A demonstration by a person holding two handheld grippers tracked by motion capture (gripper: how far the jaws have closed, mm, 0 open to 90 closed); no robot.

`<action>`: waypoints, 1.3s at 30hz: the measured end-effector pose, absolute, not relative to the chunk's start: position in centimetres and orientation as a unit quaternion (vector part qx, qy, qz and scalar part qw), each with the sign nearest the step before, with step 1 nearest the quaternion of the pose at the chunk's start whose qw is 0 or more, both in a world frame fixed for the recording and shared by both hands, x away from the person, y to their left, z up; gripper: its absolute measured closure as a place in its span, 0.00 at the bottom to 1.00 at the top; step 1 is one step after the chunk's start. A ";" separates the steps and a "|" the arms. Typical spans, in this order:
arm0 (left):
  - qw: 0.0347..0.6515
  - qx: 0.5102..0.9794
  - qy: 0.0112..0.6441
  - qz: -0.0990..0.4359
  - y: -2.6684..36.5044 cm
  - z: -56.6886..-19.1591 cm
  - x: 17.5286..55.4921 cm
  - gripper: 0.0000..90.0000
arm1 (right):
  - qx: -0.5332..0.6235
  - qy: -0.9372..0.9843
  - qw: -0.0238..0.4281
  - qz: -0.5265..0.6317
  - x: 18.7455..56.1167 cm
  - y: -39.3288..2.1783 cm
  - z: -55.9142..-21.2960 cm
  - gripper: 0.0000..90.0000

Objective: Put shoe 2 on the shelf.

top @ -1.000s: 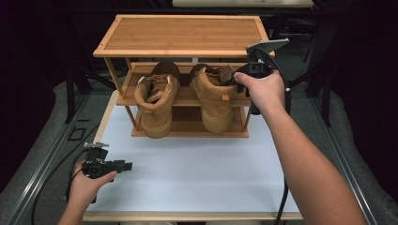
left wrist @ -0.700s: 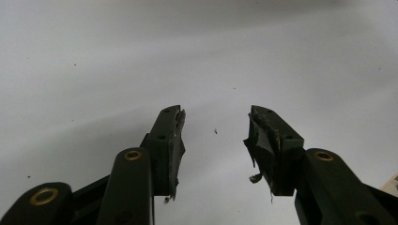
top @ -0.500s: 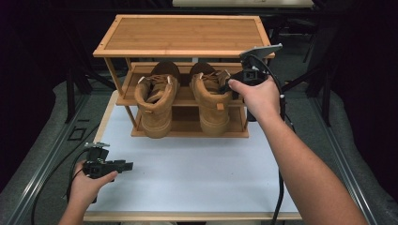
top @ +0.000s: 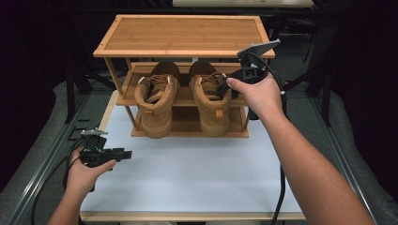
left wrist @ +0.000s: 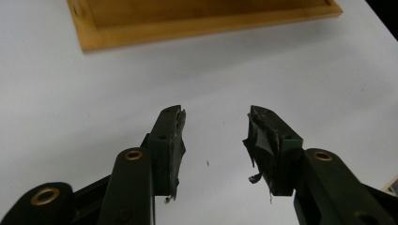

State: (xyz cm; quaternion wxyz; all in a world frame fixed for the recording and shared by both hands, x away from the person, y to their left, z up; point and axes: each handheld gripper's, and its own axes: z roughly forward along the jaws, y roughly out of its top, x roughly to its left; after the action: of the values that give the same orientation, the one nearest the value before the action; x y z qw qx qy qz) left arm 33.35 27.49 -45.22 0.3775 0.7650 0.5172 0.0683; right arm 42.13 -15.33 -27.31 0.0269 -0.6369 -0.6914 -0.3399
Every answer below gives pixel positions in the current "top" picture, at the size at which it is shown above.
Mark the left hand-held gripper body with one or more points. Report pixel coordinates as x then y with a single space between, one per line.
94 153

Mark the wooden shoe rack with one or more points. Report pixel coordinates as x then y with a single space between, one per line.
184 34

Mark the person's right hand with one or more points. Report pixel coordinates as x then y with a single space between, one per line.
259 97

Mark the grey metal rail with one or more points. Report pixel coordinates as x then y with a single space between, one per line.
341 156
40 168

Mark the person's left hand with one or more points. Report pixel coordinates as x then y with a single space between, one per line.
83 178

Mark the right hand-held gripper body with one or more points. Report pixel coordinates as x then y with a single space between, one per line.
252 70

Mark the black metal stand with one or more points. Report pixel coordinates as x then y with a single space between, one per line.
319 81
72 93

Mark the tan suede boot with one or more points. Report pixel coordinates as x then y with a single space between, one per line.
210 100
156 103

